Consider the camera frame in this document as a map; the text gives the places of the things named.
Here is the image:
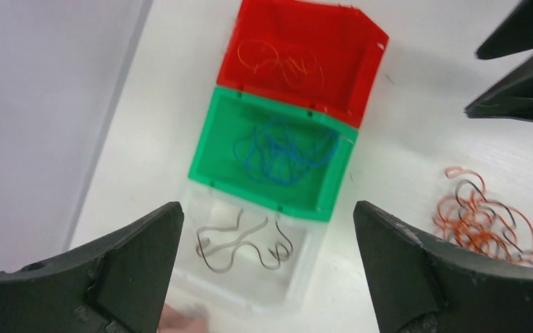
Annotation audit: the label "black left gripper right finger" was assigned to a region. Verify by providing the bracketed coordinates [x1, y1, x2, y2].
[353, 201, 533, 332]

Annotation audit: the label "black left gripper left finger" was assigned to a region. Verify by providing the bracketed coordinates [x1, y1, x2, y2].
[0, 202, 185, 332]

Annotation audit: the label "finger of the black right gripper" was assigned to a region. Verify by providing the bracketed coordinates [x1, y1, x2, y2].
[475, 0, 533, 60]
[465, 56, 533, 123]

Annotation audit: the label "orange blue brown cables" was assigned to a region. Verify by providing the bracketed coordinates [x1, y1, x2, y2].
[432, 166, 533, 271]

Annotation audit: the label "brown cable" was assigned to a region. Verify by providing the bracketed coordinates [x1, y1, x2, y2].
[195, 207, 295, 274]

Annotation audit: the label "blue cable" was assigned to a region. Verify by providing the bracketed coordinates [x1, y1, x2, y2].
[232, 119, 342, 187]

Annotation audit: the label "orange cable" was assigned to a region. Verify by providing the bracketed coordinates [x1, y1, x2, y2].
[236, 39, 326, 90]

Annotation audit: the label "pink cloth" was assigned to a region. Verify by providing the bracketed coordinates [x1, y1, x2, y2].
[157, 303, 208, 333]

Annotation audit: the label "clear plastic bin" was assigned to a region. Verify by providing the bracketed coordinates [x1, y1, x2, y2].
[171, 181, 328, 316]

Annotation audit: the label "green plastic bin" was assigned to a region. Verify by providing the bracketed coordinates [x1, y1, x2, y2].
[189, 87, 358, 223]

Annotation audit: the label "red plastic bin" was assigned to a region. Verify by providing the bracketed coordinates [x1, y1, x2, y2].
[217, 0, 389, 128]

